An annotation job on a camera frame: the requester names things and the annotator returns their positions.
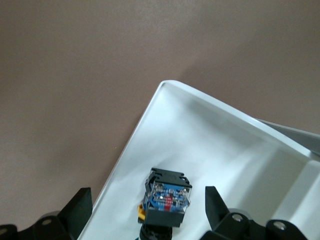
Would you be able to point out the green push button switch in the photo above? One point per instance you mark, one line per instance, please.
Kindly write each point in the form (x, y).
(167, 200)

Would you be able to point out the brown table mat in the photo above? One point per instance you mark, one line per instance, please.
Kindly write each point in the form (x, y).
(75, 75)

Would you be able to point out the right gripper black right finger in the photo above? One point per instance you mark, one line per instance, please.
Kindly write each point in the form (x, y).
(217, 215)

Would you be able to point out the white plastic drawer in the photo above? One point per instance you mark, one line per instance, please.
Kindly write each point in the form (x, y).
(212, 150)

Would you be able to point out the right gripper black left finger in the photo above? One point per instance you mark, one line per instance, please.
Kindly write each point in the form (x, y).
(75, 215)

